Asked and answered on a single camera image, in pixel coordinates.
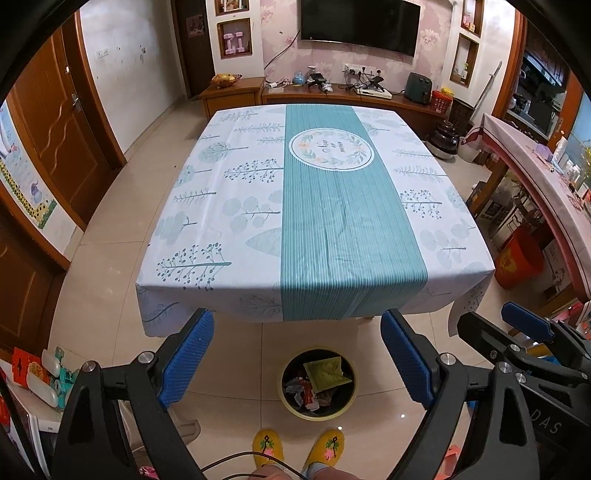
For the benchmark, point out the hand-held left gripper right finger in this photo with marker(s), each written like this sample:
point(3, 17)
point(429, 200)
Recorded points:
point(406, 360)

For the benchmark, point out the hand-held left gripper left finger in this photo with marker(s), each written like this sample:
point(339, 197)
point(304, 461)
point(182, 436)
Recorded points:
point(189, 355)

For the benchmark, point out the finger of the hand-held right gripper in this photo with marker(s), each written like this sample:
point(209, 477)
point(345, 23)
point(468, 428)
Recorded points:
point(526, 318)
point(485, 337)

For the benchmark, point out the large yellow-green snack bag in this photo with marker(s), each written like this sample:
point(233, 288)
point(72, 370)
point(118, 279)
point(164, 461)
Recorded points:
point(325, 374)

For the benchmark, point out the round yellow trash bin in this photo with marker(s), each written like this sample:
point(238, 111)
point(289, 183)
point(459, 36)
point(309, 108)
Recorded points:
point(318, 414)

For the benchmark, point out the orange plastic bucket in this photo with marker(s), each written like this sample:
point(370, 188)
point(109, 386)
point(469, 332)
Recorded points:
point(519, 263)

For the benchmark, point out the yellow beaded slipper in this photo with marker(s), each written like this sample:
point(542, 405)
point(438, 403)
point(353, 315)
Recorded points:
point(327, 446)
point(268, 447)

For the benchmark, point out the person's right leg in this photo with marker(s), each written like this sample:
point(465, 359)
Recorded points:
point(330, 474)

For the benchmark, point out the person's leg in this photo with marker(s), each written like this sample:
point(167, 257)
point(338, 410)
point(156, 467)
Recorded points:
point(277, 474)
point(330, 474)

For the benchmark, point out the person's left leg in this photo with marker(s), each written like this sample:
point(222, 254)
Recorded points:
point(277, 474)

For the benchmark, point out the leaf printed teal tablecloth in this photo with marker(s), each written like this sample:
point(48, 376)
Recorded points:
point(332, 230)

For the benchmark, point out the pink cloth covered counter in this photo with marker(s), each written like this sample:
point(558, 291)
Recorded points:
point(531, 161)

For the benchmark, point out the red printed packet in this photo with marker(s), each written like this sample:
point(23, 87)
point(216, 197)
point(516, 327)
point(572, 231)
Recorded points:
point(25, 369)

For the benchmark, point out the white bucket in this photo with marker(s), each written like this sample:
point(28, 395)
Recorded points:
point(472, 150)

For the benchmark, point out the dark pressure cooker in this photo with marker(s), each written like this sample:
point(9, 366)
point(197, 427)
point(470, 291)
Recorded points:
point(444, 138)

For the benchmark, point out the dark woven bin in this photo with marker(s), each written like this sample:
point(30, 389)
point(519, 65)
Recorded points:
point(461, 115)

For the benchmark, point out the red plastic basket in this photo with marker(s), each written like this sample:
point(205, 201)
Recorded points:
point(442, 102)

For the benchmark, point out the long wooden television cabinet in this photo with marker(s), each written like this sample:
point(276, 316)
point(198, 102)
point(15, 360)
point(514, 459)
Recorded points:
point(415, 113)

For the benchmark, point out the wooden door with wavy panel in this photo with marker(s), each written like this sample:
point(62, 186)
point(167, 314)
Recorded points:
point(64, 138)

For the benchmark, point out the dark green toaster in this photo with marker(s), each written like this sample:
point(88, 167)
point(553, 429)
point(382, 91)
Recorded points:
point(419, 87)

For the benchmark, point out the small wooden side cabinet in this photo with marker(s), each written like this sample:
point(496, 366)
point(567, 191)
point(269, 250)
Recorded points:
point(231, 99)

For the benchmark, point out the white set-top box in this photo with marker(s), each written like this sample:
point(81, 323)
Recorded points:
point(375, 93)

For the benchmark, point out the yellow fruit bowl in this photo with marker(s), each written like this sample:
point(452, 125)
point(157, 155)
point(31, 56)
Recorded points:
point(226, 81)

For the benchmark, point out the black gadget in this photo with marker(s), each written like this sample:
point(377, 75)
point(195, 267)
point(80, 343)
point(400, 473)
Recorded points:
point(317, 81)

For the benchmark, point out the dark wooden door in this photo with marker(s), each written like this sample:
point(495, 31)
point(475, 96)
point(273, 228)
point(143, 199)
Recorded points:
point(198, 60)

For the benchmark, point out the pink dumbbell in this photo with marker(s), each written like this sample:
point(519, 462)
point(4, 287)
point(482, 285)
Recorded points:
point(243, 42)
point(229, 42)

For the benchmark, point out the framed picture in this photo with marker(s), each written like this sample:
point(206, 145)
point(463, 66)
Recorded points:
point(235, 4)

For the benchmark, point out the children's wall poster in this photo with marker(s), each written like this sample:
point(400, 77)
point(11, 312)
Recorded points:
point(32, 194)

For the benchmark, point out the white wall niche shelf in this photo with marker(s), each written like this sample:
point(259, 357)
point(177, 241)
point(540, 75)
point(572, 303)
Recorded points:
point(233, 14)
point(468, 32)

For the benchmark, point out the white wall power strip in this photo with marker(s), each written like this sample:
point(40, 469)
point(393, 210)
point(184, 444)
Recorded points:
point(362, 70)

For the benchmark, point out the black wall television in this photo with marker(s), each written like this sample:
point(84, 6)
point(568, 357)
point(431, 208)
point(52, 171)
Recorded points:
point(360, 23)

